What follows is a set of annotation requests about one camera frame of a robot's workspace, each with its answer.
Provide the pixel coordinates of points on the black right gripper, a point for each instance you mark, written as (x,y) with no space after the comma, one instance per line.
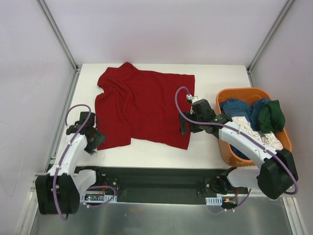
(184,125)

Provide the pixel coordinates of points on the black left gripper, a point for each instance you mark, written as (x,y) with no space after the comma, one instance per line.
(97,141)

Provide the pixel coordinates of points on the red t-shirt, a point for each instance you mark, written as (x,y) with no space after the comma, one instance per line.
(137,104)

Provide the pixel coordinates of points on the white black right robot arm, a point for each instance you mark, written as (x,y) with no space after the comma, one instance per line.
(274,172)

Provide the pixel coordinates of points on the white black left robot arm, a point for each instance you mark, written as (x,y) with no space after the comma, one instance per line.
(59,191)

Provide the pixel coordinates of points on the blue t-shirt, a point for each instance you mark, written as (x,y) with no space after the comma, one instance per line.
(237,107)

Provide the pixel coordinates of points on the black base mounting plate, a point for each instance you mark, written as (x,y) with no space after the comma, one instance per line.
(159,185)

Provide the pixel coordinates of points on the orange plastic laundry basket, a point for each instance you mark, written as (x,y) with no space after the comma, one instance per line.
(248,95)

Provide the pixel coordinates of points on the white t-shirt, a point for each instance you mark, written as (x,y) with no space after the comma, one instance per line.
(269,138)

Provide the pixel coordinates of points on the green t-shirt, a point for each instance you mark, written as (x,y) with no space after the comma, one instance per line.
(271,118)

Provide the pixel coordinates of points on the left white cable duct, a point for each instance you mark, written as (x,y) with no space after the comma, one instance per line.
(93,198)

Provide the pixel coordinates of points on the white cable duct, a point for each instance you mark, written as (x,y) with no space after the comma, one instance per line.
(93,198)
(214,201)

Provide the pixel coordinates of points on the right white cable duct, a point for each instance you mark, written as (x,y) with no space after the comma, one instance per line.
(214,201)

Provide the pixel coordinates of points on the left aluminium frame post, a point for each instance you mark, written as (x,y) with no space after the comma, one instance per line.
(57,33)

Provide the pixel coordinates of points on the aluminium frame post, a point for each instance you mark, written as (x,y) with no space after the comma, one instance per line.
(57,33)
(271,32)

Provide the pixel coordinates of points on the right aluminium frame post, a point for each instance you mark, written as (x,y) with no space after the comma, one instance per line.
(271,32)

